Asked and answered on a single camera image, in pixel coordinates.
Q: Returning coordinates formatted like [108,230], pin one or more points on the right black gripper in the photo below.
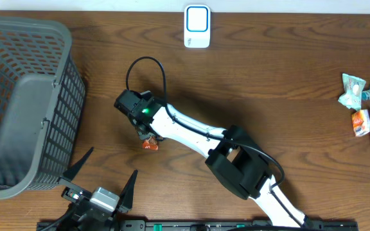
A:
[140,134]

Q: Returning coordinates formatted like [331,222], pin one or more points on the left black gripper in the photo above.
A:
[77,201]

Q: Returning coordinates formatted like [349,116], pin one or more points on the red Top candy bar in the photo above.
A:
[150,143]

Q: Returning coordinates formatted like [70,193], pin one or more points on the light blue snack pouch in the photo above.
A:
[352,96]

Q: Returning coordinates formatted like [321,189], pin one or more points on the orange small carton box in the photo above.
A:
[361,122]

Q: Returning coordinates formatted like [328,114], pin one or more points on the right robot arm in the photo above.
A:
[241,166]

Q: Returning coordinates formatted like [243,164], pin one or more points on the white barcode scanner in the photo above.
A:
[197,26]

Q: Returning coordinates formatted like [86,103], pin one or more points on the grey plastic shopping basket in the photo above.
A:
[41,101]

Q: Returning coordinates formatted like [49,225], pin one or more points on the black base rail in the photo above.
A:
[142,225]

